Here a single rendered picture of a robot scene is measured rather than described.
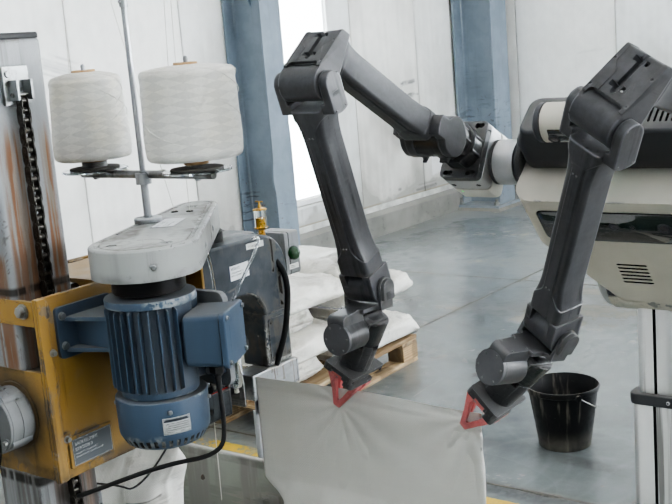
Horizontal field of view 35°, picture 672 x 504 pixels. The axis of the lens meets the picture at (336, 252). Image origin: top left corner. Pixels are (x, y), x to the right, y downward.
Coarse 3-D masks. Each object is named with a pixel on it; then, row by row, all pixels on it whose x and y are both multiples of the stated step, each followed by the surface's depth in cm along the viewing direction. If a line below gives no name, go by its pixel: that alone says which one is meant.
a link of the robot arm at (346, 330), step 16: (384, 288) 185; (352, 304) 189; (368, 304) 188; (384, 304) 187; (336, 320) 183; (352, 320) 184; (336, 336) 183; (352, 336) 182; (368, 336) 186; (336, 352) 184
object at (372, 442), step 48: (288, 384) 204; (288, 432) 207; (336, 432) 200; (384, 432) 192; (432, 432) 185; (480, 432) 179; (288, 480) 209; (336, 480) 203; (384, 480) 195; (432, 480) 188; (480, 480) 181
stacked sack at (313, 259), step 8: (304, 248) 584; (312, 248) 578; (320, 248) 576; (328, 248) 578; (304, 256) 565; (312, 256) 564; (320, 256) 558; (328, 256) 557; (336, 256) 554; (304, 264) 551; (312, 264) 550; (320, 264) 548; (328, 264) 545; (336, 264) 542; (304, 272) 550; (312, 272) 548; (320, 272) 545; (328, 272) 541; (336, 272) 539
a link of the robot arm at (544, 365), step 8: (528, 360) 166; (536, 360) 168; (544, 360) 169; (528, 368) 168; (536, 368) 168; (544, 368) 168; (528, 376) 169; (536, 376) 169; (520, 384) 170; (528, 384) 170
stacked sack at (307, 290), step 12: (288, 276) 523; (300, 276) 524; (312, 276) 520; (324, 276) 520; (300, 288) 498; (312, 288) 499; (324, 288) 505; (336, 288) 512; (300, 300) 491; (312, 300) 497; (324, 300) 506
